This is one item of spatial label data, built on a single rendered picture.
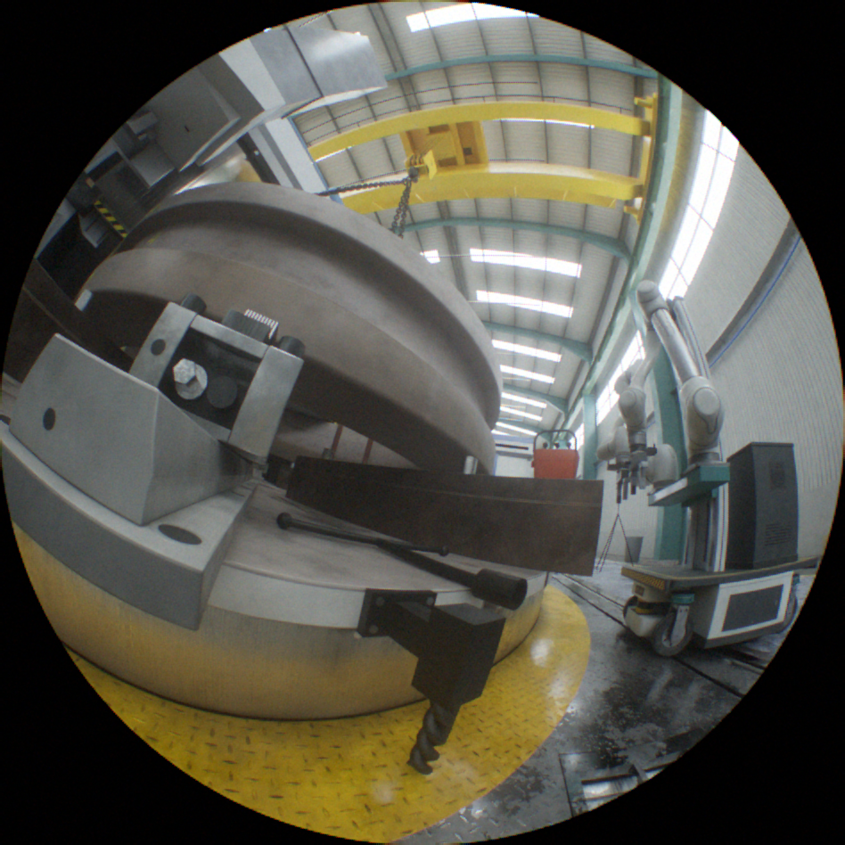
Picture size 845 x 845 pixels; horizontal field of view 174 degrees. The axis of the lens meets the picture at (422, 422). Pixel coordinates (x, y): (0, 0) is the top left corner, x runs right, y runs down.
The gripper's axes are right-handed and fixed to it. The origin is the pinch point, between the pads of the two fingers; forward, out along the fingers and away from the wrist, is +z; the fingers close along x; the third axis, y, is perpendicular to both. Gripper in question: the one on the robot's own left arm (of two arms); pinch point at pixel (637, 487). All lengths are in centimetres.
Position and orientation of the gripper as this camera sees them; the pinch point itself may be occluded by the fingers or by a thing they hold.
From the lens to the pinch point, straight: 126.8
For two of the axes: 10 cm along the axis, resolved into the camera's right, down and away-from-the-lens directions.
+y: -8.8, -0.4, 4.7
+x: -4.2, -4.0, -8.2
